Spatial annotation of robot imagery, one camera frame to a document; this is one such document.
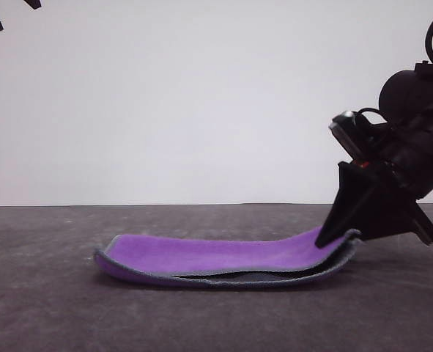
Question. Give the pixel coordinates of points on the grey table cloth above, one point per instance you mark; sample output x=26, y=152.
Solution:
x=55, y=311

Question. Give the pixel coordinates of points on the purple towel with grey hem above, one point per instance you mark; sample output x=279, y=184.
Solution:
x=216, y=253

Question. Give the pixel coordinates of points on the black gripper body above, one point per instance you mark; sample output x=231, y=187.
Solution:
x=421, y=161

